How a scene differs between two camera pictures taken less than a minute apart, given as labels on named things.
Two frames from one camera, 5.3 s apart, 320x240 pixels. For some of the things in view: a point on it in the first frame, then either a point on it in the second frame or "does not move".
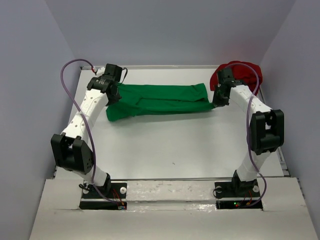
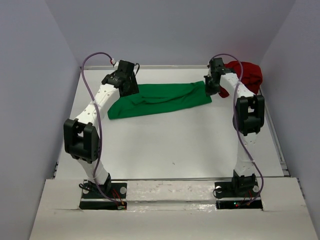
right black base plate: x=238 y=189 does not move
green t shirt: x=141 y=99 does not move
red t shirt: x=242 y=74 does not move
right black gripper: x=217 y=102 to x=209 y=91
